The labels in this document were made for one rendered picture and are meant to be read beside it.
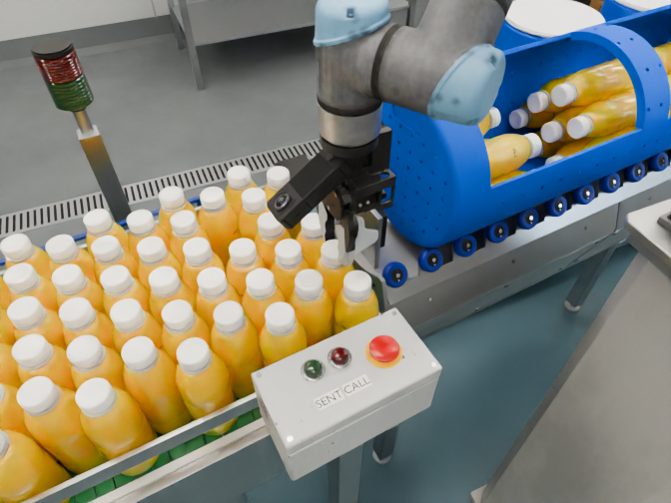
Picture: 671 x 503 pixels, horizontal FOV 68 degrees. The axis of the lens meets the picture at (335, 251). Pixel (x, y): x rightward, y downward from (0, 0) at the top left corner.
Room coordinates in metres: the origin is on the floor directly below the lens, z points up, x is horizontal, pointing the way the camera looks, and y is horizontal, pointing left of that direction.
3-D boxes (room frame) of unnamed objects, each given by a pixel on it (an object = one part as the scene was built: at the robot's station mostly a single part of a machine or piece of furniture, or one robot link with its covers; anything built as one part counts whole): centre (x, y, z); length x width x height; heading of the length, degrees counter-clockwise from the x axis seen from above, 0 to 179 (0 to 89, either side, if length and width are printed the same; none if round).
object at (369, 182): (0.52, -0.02, 1.21); 0.09 x 0.08 x 0.12; 118
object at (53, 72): (0.78, 0.45, 1.23); 0.06 x 0.06 x 0.04
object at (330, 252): (0.50, 0.00, 1.07); 0.04 x 0.04 x 0.02
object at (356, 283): (0.44, -0.03, 1.07); 0.04 x 0.04 x 0.02
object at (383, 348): (0.32, -0.06, 1.11); 0.04 x 0.04 x 0.01
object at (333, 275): (0.50, 0.00, 0.98); 0.07 x 0.07 x 0.17
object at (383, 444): (0.62, -0.15, 0.31); 0.06 x 0.06 x 0.63; 28
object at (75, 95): (0.78, 0.45, 1.18); 0.06 x 0.06 x 0.05
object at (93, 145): (0.78, 0.45, 0.55); 0.04 x 0.04 x 1.10; 28
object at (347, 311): (0.44, -0.03, 0.98); 0.07 x 0.07 x 0.17
